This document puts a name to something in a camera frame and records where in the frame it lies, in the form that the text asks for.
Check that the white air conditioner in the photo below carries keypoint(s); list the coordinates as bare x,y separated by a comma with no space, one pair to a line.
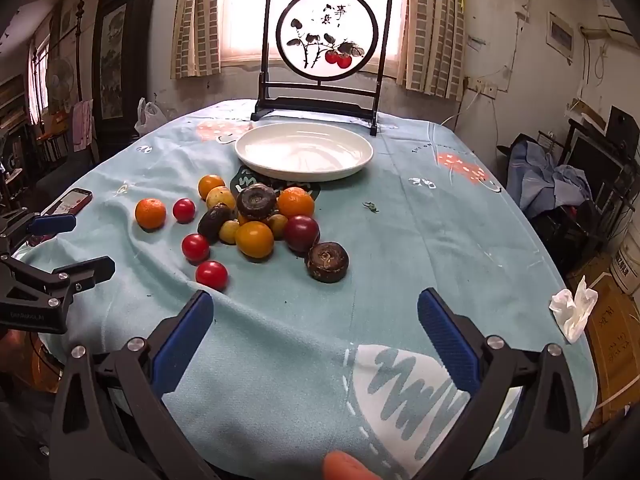
617,17

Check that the dark brown water chestnut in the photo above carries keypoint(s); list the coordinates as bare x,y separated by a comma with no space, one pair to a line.
213,222
256,202
327,261

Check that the white plastic bucket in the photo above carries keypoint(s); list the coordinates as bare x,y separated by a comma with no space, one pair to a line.
629,257

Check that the crumpled white tissue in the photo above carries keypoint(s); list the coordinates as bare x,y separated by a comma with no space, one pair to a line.
572,310

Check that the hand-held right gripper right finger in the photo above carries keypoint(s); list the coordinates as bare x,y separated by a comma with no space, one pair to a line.
447,342

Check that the black framed painted table screen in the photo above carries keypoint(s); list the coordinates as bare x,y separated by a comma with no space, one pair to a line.
305,20

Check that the smartphone with red case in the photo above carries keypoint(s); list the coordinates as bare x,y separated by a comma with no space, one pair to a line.
70,202

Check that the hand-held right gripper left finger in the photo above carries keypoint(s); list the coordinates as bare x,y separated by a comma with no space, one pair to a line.
182,345

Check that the small yellow fruit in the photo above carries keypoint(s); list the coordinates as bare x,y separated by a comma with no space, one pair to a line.
229,232
220,197
277,226

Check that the white electrical panel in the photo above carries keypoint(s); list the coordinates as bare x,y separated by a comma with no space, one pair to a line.
560,36

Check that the dark computer monitor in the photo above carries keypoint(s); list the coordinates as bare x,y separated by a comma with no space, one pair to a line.
595,160

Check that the light blue printed tablecloth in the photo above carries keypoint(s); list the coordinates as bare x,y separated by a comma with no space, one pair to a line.
325,340

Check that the pink hanging towel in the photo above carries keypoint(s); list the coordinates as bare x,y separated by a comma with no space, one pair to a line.
81,124

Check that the dark red plum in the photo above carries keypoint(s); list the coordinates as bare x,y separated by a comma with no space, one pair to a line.
302,233

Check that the small green stem scrap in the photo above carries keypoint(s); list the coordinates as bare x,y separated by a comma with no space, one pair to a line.
370,206

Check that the orange tangerine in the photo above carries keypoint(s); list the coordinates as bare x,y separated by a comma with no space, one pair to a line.
150,213
211,184
296,202

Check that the person's right hand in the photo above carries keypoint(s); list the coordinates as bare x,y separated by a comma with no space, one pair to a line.
347,467

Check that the beige checked curtain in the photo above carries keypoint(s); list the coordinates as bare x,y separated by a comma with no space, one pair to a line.
432,30
195,20

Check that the dark framed tall painting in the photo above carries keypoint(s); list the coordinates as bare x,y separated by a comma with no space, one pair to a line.
115,60

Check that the pile of blue clothes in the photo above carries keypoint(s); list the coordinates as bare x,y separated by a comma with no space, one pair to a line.
547,175

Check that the bright window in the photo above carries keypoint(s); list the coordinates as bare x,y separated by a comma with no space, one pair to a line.
240,10

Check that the white round plate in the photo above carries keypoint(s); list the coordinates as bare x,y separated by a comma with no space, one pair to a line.
305,152

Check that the standing electric fan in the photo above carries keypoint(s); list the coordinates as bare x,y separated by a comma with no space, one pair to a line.
62,79

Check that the white plastic bag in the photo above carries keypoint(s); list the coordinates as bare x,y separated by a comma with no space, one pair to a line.
149,117

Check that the red cherry tomato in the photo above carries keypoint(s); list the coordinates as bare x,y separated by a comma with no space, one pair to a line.
184,210
195,247
211,275

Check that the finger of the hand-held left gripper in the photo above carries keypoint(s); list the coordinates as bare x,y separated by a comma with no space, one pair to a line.
52,223
87,269

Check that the white wall power strip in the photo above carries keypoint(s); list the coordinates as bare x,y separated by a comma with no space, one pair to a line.
482,87

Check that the small black speaker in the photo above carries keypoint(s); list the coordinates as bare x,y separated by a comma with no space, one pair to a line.
622,130

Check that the orange yellow tomato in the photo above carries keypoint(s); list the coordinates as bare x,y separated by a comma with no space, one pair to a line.
254,240

